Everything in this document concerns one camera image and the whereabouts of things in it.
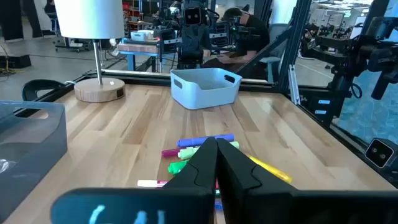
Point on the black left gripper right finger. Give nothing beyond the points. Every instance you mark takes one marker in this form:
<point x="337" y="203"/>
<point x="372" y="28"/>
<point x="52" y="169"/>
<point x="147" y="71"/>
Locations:
<point x="264" y="205"/>

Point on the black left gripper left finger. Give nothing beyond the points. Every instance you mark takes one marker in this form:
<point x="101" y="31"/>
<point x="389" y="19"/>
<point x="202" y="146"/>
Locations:
<point x="186" y="205"/>

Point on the yellow highlighter marker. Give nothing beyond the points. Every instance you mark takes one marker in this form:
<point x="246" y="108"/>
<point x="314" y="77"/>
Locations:
<point x="273" y="171"/>

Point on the red white dry-erase marker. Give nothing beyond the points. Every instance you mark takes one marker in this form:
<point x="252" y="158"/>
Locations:
<point x="149" y="183"/>

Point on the light green highlighter marker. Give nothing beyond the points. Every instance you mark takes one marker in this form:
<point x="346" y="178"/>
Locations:
<point x="186" y="153"/>

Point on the pink highlighter marker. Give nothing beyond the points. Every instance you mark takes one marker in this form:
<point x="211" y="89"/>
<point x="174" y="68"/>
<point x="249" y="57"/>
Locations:
<point x="169" y="152"/>

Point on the blue highlighter marker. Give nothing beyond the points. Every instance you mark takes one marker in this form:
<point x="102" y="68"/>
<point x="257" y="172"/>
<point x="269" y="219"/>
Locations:
<point x="202" y="140"/>

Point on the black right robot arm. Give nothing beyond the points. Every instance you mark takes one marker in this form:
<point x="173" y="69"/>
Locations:
<point x="189" y="60"/>

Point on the white box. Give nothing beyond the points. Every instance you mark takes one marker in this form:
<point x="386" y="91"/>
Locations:
<point x="141" y="35"/>

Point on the person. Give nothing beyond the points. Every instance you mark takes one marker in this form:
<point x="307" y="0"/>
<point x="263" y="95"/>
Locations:
<point x="252" y="34"/>

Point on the blue workbench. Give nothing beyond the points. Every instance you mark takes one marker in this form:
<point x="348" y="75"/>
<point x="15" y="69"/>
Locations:
<point x="140" y="53"/>

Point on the light blue plastic bin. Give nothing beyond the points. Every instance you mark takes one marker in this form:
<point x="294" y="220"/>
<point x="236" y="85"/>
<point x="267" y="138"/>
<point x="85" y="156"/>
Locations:
<point x="202" y="96"/>

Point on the grey office chair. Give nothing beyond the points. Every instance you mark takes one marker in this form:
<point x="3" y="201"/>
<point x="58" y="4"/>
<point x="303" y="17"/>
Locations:
<point x="276" y="37"/>

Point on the white shade table lamp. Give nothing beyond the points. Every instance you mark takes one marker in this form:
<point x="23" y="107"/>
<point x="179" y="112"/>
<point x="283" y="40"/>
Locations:
<point x="90" y="18"/>

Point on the black control box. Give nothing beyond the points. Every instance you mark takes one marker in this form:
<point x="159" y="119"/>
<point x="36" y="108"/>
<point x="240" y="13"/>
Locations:
<point x="311" y="105"/>

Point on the smoky grey plastic bin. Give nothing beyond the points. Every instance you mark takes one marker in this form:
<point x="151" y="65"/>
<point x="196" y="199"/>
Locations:
<point x="31" y="149"/>

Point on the black chair back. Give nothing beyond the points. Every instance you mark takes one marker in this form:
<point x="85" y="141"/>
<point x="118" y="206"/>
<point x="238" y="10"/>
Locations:
<point x="31" y="87"/>

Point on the black floor box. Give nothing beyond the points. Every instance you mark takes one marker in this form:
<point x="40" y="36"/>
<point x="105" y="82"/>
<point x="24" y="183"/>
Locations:
<point x="15" y="61"/>

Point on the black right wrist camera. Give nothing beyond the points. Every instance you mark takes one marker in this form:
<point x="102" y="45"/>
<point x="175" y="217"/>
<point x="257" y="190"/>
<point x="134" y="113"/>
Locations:
<point x="192" y="16"/>

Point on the black table frame rail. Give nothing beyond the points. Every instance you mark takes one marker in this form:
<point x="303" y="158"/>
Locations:
<point x="140" y="77"/>

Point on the black frame post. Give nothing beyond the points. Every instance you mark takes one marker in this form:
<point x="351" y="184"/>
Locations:
<point x="295" y="37"/>

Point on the white metal bracket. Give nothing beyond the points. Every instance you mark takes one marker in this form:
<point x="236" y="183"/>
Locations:
<point x="293" y="87"/>

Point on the black table-level camera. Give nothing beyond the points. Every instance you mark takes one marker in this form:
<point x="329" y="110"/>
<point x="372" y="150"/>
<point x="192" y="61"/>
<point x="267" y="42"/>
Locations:
<point x="379" y="153"/>

